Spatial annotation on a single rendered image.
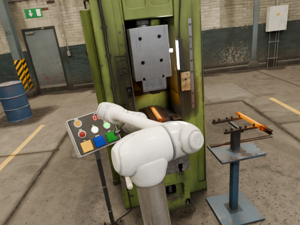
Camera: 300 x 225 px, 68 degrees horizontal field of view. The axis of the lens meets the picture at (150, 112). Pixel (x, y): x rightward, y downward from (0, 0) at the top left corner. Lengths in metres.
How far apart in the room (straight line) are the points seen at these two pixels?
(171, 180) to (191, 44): 1.25
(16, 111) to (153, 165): 5.58
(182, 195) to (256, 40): 7.05
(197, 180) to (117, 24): 1.76
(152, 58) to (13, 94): 4.67
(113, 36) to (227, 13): 6.65
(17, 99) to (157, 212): 5.51
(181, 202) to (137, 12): 1.80
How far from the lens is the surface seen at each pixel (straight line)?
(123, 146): 0.72
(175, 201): 2.40
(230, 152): 2.09
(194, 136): 0.76
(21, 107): 6.17
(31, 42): 8.55
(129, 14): 1.92
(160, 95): 2.40
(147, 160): 0.73
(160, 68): 1.84
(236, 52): 8.49
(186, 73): 2.05
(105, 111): 1.25
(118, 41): 1.91
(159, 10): 1.97
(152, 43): 1.80
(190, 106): 2.16
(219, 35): 8.22
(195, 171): 2.52
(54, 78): 8.49
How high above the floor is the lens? 1.76
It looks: 21 degrees down
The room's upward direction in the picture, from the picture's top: 7 degrees counter-clockwise
